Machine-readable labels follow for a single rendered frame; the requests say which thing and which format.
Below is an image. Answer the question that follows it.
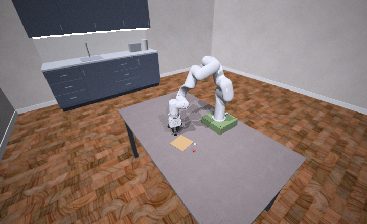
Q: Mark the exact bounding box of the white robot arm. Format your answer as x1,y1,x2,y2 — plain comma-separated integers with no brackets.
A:
168,56,234,122

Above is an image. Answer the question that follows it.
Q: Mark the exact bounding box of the tan flat mat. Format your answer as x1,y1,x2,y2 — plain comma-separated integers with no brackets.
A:
170,135,193,151

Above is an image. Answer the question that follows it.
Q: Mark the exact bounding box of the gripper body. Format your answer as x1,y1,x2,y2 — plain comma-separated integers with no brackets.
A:
168,114,181,128

